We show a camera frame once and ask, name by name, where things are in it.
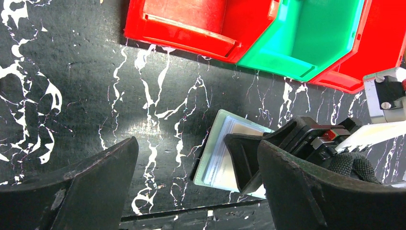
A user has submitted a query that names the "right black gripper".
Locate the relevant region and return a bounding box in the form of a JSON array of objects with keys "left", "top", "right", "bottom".
[{"left": 223, "top": 116, "right": 382, "bottom": 194}]

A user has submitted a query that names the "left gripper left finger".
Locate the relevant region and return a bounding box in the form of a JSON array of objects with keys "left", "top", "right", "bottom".
[{"left": 0, "top": 137, "right": 139, "bottom": 230}]

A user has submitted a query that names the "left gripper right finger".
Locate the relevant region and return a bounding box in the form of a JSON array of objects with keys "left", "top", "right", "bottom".
[{"left": 258, "top": 140, "right": 406, "bottom": 230}]

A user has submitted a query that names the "orange credit card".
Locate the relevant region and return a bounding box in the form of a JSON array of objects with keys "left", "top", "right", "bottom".
[{"left": 231, "top": 123, "right": 264, "bottom": 136}]

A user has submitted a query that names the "green card holder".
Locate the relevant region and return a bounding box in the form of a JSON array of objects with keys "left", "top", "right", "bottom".
[{"left": 193, "top": 109, "right": 273, "bottom": 192}]

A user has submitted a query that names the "green bin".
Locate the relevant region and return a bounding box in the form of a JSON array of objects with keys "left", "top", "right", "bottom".
[{"left": 237, "top": 0, "right": 368, "bottom": 82}]

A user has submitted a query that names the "red bin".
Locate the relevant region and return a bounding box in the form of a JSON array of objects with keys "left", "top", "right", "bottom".
[
  {"left": 124, "top": 0, "right": 281, "bottom": 63},
  {"left": 309, "top": 0, "right": 406, "bottom": 93}
]

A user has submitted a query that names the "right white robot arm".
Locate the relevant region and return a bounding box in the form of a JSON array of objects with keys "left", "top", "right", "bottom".
[{"left": 223, "top": 116, "right": 406, "bottom": 194}]

